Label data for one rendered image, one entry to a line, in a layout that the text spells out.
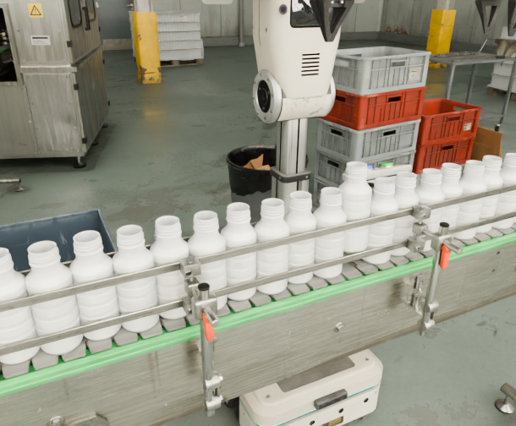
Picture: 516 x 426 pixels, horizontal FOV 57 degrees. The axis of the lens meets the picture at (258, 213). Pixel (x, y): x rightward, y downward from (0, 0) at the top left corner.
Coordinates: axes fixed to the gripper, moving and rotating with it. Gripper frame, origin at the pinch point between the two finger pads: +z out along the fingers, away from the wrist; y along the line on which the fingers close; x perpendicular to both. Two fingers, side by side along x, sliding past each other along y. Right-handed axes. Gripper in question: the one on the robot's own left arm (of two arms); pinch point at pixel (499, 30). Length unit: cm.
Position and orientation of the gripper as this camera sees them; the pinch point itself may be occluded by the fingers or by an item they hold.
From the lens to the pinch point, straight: 125.0
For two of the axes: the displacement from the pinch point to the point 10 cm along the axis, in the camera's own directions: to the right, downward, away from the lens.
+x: -9.0, 1.9, -4.0
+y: -4.4, -3.9, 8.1
